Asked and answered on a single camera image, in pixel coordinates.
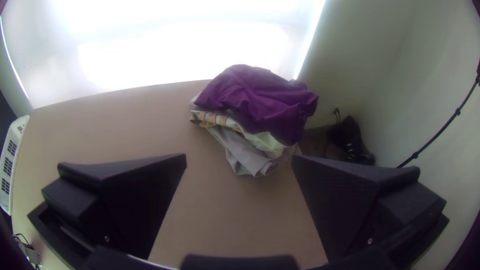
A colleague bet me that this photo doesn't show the pile of folded clothes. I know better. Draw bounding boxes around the pile of folded clothes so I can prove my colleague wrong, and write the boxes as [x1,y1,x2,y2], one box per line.
[189,63,320,178]

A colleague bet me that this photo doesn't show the black cable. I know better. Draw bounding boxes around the black cable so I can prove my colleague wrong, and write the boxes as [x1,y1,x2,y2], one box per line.
[396,56,480,169]

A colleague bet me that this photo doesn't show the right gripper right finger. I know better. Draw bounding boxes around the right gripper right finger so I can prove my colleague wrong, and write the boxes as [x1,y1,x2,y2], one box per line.
[291,154,448,262]

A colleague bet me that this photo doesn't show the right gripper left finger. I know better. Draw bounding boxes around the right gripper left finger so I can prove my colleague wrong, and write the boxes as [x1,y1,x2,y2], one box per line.
[41,152,188,260]

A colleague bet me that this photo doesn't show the white laundry basket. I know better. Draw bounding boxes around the white laundry basket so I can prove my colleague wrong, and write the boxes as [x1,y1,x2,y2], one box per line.
[0,114,31,217]

